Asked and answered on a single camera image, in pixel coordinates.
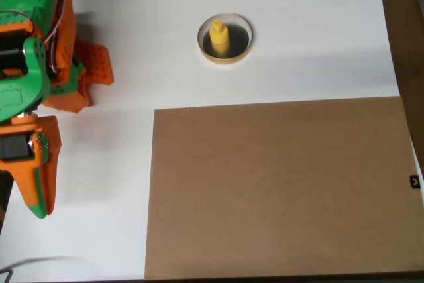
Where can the orange gripper black servo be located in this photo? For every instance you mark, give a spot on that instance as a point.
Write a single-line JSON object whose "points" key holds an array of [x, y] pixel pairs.
{"points": [[20, 160]]}

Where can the small yellow plastic piece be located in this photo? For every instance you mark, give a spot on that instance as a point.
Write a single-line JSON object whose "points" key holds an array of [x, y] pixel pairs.
{"points": [[219, 39]]}

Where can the orange robot arm base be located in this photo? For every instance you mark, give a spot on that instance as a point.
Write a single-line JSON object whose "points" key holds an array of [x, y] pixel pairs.
{"points": [[97, 62]]}

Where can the round dish with dark bottom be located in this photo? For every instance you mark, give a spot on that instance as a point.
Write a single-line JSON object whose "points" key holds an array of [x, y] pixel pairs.
{"points": [[240, 39]]}

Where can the brown fibreboard panel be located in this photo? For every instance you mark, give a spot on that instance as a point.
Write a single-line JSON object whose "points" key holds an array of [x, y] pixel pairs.
{"points": [[281, 180]]}

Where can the white board sheet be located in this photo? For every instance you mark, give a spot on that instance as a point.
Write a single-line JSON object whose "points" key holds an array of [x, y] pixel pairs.
{"points": [[265, 74]]}

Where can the small black tag white mark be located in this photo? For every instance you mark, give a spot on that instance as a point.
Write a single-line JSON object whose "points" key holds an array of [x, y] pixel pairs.
{"points": [[414, 182]]}

